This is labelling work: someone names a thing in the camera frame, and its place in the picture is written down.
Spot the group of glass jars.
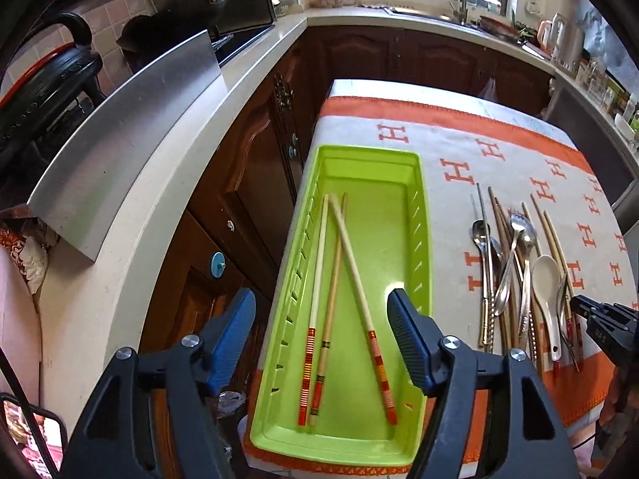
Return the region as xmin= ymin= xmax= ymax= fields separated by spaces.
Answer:
xmin=576 ymin=57 xmax=617 ymax=105

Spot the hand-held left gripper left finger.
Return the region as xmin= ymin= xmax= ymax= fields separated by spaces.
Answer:
xmin=60 ymin=287 xmax=258 ymax=479

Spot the white kitchen countertop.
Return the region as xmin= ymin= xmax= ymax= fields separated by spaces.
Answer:
xmin=40 ymin=5 xmax=639 ymax=440

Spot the black cooktop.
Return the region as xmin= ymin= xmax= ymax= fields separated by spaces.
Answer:
xmin=212 ymin=25 xmax=276 ymax=67

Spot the steel sink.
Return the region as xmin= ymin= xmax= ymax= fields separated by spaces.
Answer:
xmin=387 ymin=6 xmax=480 ymax=23

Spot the black pot with red rim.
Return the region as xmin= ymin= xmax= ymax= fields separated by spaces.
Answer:
xmin=0 ymin=12 xmax=105 ymax=173

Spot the patterned cloth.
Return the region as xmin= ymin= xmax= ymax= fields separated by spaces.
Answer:
xmin=0 ymin=210 xmax=56 ymax=300

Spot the black framed mirror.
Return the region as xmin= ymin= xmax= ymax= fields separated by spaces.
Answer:
xmin=0 ymin=394 xmax=68 ymax=479

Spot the black glass panel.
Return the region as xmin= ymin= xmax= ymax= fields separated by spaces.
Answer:
xmin=217 ymin=0 xmax=278 ymax=36

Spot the red pan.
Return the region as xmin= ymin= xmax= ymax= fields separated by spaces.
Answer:
xmin=479 ymin=15 xmax=525 ymax=43

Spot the green plastic utensil tray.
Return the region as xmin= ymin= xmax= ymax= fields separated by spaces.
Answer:
xmin=248 ymin=144 xmax=434 ymax=469

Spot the orange and white printed blanket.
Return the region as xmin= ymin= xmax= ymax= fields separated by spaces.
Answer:
xmin=244 ymin=95 xmax=639 ymax=475

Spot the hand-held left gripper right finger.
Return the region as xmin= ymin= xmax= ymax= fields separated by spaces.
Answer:
xmin=387 ymin=287 xmax=582 ymax=479

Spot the grey appliance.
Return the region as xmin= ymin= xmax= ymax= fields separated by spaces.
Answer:
xmin=544 ymin=77 xmax=639 ymax=230

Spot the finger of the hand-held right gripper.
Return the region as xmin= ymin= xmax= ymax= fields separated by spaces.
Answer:
xmin=570 ymin=295 xmax=639 ymax=363
xmin=593 ymin=303 xmax=639 ymax=331

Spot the stainless steel panel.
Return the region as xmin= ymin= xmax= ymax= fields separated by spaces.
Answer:
xmin=27 ymin=29 xmax=224 ymax=263

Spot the bamboo chopstick green banded end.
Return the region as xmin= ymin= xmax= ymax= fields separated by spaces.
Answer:
xmin=308 ymin=192 xmax=349 ymax=427

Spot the white electric kettle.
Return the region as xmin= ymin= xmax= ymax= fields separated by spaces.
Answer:
xmin=536 ymin=14 xmax=570 ymax=58

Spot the white ceramic spoon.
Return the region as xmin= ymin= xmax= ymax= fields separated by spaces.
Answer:
xmin=530 ymin=254 xmax=564 ymax=362

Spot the metal chopstick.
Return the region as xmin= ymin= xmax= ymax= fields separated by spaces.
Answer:
xmin=472 ymin=182 xmax=495 ymax=350

